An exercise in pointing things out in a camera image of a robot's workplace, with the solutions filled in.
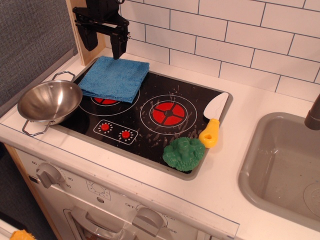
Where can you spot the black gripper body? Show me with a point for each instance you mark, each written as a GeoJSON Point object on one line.
{"type": "Point", "coordinates": [103, 17]}

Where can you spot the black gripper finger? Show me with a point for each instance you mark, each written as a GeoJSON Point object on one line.
{"type": "Point", "coordinates": [118, 45]}
{"type": "Point", "coordinates": [88, 37]}

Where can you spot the stainless steel bowl with handles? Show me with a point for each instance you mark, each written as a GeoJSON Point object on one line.
{"type": "Point", "coordinates": [50, 102]}

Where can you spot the black toy stove top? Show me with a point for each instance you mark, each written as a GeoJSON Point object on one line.
{"type": "Point", "coordinates": [163, 110]}

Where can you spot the grey left oven knob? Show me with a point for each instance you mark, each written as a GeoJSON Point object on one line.
{"type": "Point", "coordinates": [48, 175]}

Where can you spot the grey oven knob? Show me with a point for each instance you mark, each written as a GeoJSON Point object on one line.
{"type": "Point", "coordinates": [148, 220]}
{"type": "Point", "coordinates": [48, 175]}

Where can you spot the grey right oven knob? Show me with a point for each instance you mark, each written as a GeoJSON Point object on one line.
{"type": "Point", "coordinates": [148, 220]}

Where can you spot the blue folded cloth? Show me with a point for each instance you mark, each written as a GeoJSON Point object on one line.
{"type": "Point", "coordinates": [112, 79]}

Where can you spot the red left stove knob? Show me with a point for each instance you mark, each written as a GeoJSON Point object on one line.
{"type": "Point", "coordinates": [105, 127]}

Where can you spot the red stove knob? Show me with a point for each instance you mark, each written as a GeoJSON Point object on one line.
{"type": "Point", "coordinates": [126, 134]}
{"type": "Point", "coordinates": [105, 127]}

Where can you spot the red right stove knob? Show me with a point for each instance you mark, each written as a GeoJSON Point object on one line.
{"type": "Point", "coordinates": [126, 134]}

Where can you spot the green toy broccoli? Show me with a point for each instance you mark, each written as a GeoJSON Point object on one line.
{"type": "Point", "coordinates": [184, 153]}

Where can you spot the grey faucet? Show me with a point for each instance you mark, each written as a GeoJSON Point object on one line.
{"type": "Point", "coordinates": [312, 120]}

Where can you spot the grey sink basin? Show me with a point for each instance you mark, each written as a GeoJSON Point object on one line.
{"type": "Point", "coordinates": [281, 170]}

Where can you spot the orange object at corner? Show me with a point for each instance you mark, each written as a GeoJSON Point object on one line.
{"type": "Point", "coordinates": [21, 235]}

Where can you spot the wooden post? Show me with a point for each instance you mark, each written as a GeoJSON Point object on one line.
{"type": "Point", "coordinates": [85, 56]}

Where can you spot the toy knife yellow handle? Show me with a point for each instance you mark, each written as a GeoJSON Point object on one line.
{"type": "Point", "coordinates": [210, 135]}

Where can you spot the oven door with handle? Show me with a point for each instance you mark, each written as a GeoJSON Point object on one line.
{"type": "Point", "coordinates": [95, 224]}

